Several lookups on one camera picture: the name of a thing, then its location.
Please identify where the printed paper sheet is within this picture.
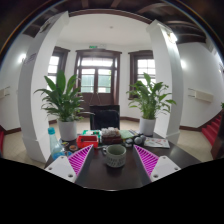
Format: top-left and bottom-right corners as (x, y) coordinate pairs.
(143, 136), (171, 149)

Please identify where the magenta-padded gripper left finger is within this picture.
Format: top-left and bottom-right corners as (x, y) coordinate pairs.
(44, 143), (96, 184)

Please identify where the dark wooden double door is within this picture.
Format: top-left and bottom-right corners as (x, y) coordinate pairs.
(73, 49), (123, 107)

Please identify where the grey-green patterned ceramic mug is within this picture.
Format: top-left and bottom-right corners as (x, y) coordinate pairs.
(101, 144), (128, 169)

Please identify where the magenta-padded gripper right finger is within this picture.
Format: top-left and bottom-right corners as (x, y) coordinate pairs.
(132, 144), (182, 184)

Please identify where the green flat box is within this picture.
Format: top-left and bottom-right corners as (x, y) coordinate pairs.
(82, 129), (102, 138)

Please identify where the red carpeted staircase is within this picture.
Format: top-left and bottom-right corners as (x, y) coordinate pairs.
(200, 113), (224, 148)
(0, 129), (5, 155)

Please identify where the clear blue-capped drink bottle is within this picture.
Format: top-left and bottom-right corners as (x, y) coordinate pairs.
(47, 127), (67, 161)

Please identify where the leafy plant in white pot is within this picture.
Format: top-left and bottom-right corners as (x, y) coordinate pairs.
(33, 69), (88, 142)
(125, 72), (177, 137)

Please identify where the green cloth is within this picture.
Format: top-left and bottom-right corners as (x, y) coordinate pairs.
(119, 129), (135, 140)

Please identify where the dark-framed window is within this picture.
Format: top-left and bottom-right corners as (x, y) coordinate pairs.
(46, 46), (71, 93)
(128, 49), (158, 100)

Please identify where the green exit sign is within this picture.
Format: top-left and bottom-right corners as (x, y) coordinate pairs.
(88, 44), (107, 50)

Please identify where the white wall-mounted panel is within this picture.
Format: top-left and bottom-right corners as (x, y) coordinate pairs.
(187, 87), (215, 104)
(0, 85), (12, 100)

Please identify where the black chair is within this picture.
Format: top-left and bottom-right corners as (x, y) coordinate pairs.
(88, 104), (121, 131)

